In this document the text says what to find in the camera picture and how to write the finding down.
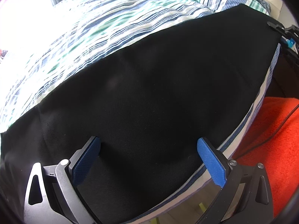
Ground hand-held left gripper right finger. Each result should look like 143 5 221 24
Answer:
195 138 274 224

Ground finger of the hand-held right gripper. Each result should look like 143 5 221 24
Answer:
267 21 287 32
279 25 299 62

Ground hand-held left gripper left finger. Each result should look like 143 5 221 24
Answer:
23 136 103 224

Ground black pants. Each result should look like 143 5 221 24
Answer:
0 4 281 224

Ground cream padded headboard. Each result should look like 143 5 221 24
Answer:
263 0 289 20

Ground orange fleece garment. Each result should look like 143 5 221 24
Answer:
231 96 299 220

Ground blue green striped bed sheet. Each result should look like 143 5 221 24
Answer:
0 0 281 218

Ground black cable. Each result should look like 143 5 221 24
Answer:
242 105 299 156

